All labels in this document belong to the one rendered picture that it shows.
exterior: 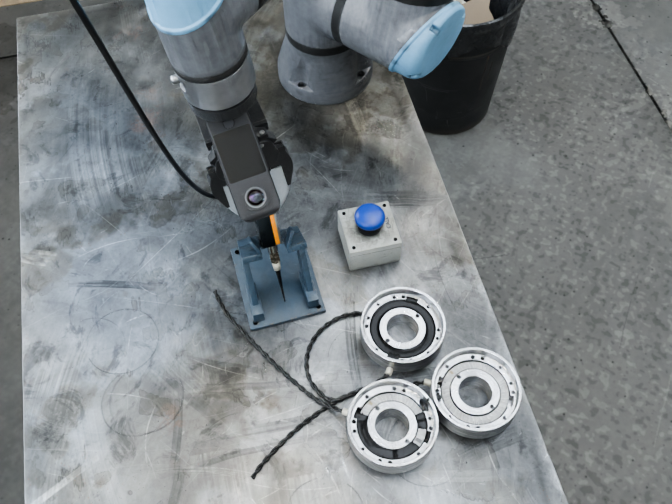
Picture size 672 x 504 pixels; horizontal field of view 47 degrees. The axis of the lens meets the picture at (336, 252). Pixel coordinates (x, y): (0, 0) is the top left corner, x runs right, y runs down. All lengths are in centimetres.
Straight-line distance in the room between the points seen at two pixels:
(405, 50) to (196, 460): 57
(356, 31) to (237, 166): 35
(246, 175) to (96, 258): 36
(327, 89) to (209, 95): 46
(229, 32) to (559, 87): 181
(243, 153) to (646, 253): 150
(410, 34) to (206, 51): 38
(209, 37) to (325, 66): 49
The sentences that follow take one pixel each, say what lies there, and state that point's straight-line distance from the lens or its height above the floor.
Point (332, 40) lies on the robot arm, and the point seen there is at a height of 91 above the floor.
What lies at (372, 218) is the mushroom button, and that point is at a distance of 100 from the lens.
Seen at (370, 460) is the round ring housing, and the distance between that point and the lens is 90.
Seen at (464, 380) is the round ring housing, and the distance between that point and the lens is 96.
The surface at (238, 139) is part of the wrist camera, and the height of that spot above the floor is 109.
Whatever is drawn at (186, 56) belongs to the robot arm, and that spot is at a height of 120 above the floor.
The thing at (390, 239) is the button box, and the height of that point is 84.
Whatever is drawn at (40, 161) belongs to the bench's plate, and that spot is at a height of 80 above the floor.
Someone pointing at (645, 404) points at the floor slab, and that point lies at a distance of 194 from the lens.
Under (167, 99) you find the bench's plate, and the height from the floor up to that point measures 80.
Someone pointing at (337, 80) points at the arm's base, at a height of 84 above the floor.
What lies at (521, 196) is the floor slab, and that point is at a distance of 216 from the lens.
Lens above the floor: 169
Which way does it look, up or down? 57 degrees down
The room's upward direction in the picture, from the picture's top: 2 degrees counter-clockwise
